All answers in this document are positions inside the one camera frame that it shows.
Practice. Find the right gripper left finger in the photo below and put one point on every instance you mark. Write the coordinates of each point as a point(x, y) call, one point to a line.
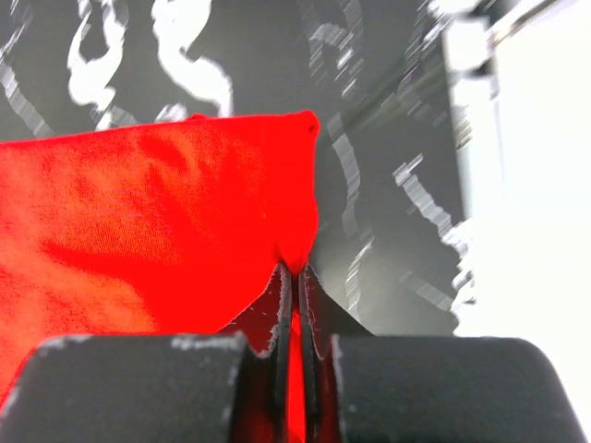
point(160, 388)

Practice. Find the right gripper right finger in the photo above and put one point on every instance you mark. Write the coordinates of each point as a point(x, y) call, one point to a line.
point(365, 388)

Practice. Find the red t shirt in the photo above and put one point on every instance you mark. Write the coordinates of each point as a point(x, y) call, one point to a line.
point(162, 228)

